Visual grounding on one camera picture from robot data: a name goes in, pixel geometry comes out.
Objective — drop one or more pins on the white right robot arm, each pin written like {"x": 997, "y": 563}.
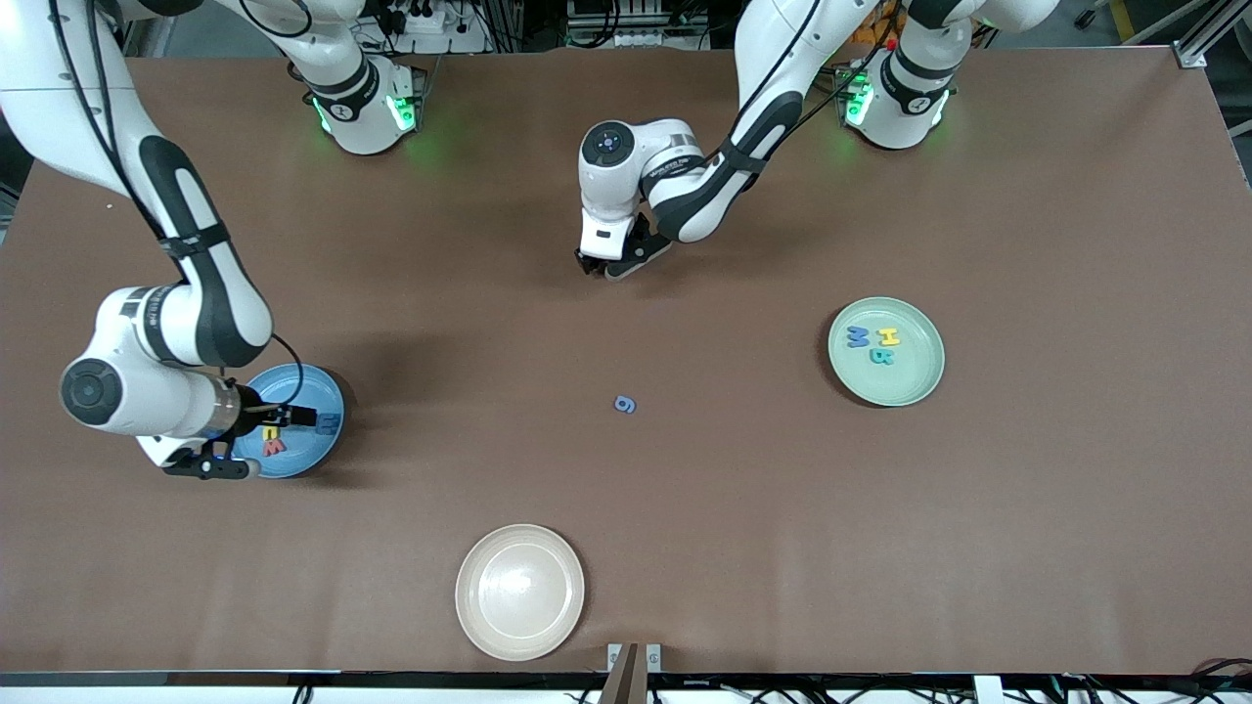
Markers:
{"x": 210, "y": 293}

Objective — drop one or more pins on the beige plate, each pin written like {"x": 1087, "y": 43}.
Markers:
{"x": 518, "y": 592}

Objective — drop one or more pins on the blue plate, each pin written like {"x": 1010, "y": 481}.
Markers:
{"x": 313, "y": 455}

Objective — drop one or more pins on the blue letter g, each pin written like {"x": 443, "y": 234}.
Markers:
{"x": 625, "y": 404}

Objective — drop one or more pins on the yellow letter H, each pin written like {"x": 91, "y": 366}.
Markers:
{"x": 888, "y": 336}

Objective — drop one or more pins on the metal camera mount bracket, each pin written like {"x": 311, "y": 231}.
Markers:
{"x": 631, "y": 675}

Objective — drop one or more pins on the orange bags pile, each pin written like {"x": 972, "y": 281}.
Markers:
{"x": 885, "y": 29}

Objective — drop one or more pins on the black equipment rack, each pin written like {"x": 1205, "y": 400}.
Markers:
{"x": 636, "y": 12}

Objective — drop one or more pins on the red letter m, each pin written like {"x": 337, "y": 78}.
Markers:
{"x": 275, "y": 447}

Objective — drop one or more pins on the teal letter B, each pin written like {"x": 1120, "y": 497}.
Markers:
{"x": 881, "y": 356}

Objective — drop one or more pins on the white power strip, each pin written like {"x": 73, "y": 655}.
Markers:
{"x": 430, "y": 22}

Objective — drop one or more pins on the green plate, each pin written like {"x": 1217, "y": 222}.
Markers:
{"x": 910, "y": 381}

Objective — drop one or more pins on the dark blue letter m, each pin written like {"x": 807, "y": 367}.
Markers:
{"x": 330, "y": 423}

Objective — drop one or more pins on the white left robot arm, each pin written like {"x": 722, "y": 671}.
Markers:
{"x": 704, "y": 196}

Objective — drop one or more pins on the aluminium frame profile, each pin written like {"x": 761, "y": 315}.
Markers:
{"x": 1218, "y": 29}

